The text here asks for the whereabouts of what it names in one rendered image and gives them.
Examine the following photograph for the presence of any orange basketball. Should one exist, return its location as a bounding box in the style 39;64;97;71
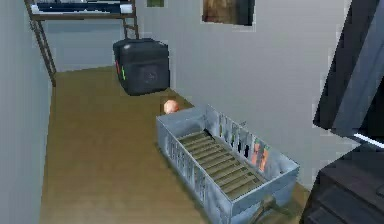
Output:
163;99;181;115

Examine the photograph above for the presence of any black laptop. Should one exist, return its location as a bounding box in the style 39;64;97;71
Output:
313;0;384;149

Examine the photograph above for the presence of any grey slatted crate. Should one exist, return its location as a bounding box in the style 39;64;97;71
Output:
155;104;300;224

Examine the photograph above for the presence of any brown loft bed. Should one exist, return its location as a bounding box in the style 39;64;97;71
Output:
23;0;140;88

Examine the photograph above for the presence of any black cube box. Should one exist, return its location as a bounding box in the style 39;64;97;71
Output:
112;37;171;97

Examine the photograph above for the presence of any brown framed wall picture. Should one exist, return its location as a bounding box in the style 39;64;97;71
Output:
201;0;256;27

